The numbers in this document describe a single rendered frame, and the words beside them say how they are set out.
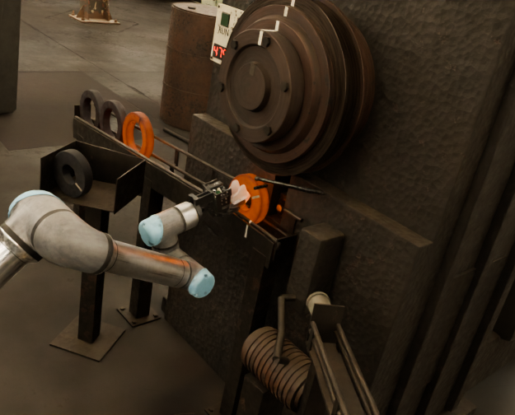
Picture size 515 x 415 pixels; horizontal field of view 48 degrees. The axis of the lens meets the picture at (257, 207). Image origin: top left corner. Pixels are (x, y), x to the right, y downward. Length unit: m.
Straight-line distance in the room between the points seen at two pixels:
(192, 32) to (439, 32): 3.12
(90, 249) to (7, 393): 0.93
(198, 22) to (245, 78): 2.88
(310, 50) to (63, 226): 0.69
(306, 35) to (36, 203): 0.73
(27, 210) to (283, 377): 0.72
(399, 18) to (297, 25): 0.24
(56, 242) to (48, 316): 1.15
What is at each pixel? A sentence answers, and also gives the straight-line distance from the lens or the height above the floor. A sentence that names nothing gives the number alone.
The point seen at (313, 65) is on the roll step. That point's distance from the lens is 1.40.
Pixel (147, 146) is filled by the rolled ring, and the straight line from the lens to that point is 2.15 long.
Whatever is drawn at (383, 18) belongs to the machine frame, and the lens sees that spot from 1.51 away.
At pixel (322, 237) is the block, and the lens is 1.49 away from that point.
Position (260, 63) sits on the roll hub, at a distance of 1.47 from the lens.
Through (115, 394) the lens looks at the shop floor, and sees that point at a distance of 2.09.
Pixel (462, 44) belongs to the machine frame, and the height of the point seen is 1.32.
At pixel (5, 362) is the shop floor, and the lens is 2.22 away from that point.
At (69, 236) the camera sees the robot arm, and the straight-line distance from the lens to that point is 1.28.
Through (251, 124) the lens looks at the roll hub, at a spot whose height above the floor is 1.02.
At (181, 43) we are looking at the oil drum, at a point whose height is 0.65.
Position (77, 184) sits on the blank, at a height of 0.65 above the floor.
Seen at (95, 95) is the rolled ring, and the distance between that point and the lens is 2.48.
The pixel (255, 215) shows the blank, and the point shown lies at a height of 0.72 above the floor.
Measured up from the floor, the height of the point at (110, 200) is 0.61.
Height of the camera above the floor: 1.46
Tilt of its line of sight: 25 degrees down
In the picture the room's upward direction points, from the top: 11 degrees clockwise
